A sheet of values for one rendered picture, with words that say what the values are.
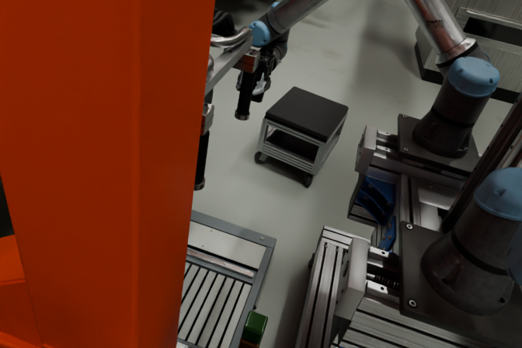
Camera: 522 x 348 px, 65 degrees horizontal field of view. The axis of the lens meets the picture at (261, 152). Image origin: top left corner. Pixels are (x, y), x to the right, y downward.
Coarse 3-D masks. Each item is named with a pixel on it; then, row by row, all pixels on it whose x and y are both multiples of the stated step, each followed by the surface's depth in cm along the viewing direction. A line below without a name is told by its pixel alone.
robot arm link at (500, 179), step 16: (496, 176) 64; (512, 176) 64; (480, 192) 65; (496, 192) 62; (512, 192) 61; (480, 208) 64; (496, 208) 62; (512, 208) 60; (464, 224) 68; (480, 224) 64; (496, 224) 62; (512, 224) 61; (464, 240) 68; (480, 240) 65; (496, 240) 63; (480, 256) 66; (496, 256) 64
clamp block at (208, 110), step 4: (204, 104) 83; (208, 104) 83; (204, 108) 82; (208, 108) 82; (212, 108) 83; (204, 112) 81; (208, 112) 81; (212, 112) 83; (204, 116) 80; (208, 116) 82; (212, 116) 84; (204, 120) 81; (208, 120) 83; (212, 120) 85; (204, 124) 81; (208, 124) 83; (200, 128) 82; (204, 128) 82; (208, 128) 84; (200, 132) 82; (204, 132) 82
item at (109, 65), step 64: (0, 0) 31; (64, 0) 30; (128, 0) 28; (192, 0) 37; (0, 64) 35; (64, 64) 33; (128, 64) 31; (192, 64) 42; (0, 128) 39; (64, 128) 36; (128, 128) 34; (192, 128) 48; (64, 192) 41; (128, 192) 39; (192, 192) 57; (64, 256) 47; (128, 256) 44; (64, 320) 55; (128, 320) 51
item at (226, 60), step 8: (232, 48) 101; (240, 48) 102; (248, 48) 109; (224, 56) 97; (232, 56) 97; (240, 56) 104; (216, 64) 92; (224, 64) 93; (232, 64) 99; (216, 72) 89; (224, 72) 95; (208, 80) 85; (216, 80) 90; (208, 88) 86
